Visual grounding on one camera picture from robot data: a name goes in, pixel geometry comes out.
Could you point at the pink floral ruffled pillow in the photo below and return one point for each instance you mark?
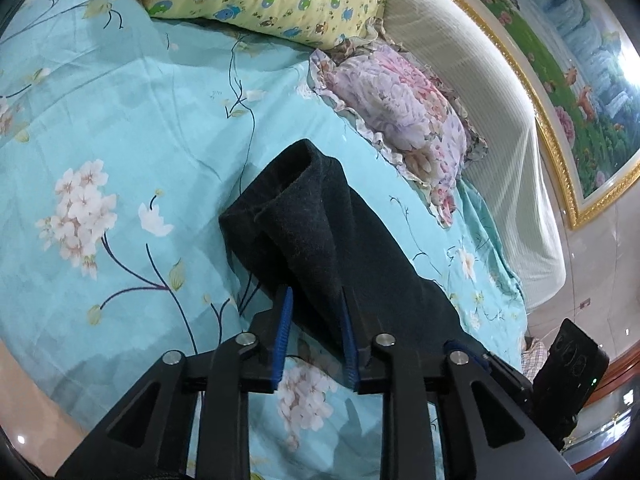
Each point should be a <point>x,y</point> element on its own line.
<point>400,105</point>

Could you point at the wooden cabinet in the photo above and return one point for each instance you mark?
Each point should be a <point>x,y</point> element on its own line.
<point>620,400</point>

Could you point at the plaid cloth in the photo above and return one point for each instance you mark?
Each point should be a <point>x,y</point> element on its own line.
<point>532,357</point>

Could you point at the gold framed landscape painting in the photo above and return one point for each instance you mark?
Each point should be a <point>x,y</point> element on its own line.
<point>575,35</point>

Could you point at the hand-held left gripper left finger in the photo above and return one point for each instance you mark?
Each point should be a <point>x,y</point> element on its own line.
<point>281,340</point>

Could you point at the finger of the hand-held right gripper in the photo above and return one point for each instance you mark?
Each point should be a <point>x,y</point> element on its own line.
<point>505,375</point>

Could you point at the cream padded headboard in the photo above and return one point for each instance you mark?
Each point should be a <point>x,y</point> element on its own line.
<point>500,135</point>

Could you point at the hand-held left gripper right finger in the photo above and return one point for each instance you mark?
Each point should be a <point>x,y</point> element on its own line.
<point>350,350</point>

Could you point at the dark grey pants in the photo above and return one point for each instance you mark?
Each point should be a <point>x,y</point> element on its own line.
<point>350,240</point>

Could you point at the turquoise floral bed sheet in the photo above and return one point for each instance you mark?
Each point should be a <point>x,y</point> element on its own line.
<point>125,110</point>

